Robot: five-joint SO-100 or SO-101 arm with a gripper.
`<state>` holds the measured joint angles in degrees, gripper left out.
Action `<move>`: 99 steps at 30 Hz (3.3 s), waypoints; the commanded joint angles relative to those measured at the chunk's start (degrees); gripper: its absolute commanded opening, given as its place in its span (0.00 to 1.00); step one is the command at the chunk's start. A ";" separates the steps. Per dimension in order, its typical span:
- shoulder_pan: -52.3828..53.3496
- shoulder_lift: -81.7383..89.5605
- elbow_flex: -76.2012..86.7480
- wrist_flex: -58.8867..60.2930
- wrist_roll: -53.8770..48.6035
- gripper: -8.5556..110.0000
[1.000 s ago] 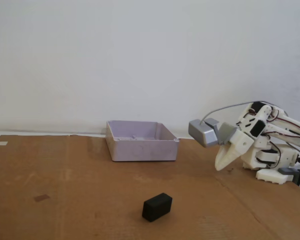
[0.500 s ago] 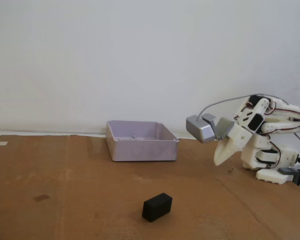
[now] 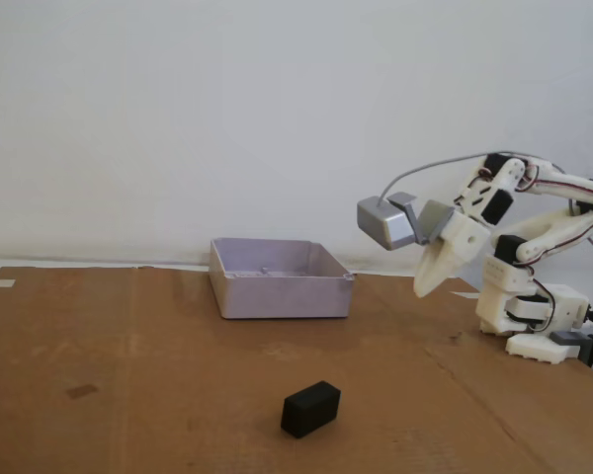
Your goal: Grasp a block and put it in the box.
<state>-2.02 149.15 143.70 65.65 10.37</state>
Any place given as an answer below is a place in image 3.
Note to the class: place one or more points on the white tape strip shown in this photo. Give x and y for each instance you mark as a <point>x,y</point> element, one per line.
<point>2,284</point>

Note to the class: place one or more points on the grey plastic box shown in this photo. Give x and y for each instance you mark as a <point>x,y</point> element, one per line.
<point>277,298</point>

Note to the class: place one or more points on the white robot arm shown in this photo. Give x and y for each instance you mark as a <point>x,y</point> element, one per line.
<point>499,296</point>

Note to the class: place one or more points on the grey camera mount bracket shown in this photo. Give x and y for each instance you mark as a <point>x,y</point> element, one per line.
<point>432,217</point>

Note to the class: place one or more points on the grey black table clamp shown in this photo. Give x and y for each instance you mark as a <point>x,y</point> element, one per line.
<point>570,339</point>

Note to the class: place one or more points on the black rectangular block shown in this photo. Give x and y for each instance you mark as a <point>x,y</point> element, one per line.
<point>309,410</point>

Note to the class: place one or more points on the silver webcam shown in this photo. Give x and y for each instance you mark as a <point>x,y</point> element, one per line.
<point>380,222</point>

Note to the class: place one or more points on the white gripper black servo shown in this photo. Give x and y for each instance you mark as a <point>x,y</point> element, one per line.
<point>462,240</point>

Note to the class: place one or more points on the brown cardboard sheet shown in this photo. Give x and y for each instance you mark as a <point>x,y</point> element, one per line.
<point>178,370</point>

